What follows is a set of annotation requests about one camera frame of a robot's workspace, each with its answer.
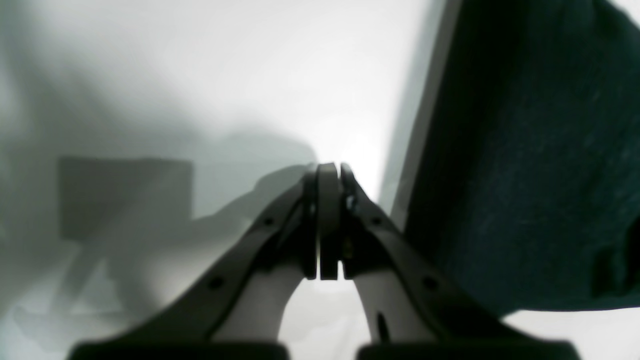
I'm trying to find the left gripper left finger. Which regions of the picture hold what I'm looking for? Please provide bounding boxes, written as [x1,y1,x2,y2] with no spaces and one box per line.
[70,163,330,360]

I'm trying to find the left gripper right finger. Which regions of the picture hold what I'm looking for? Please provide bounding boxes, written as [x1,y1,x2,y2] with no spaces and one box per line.
[339,162,579,360]

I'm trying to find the black T-shirt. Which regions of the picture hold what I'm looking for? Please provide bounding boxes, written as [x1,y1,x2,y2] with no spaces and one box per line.
[406,0,640,316]

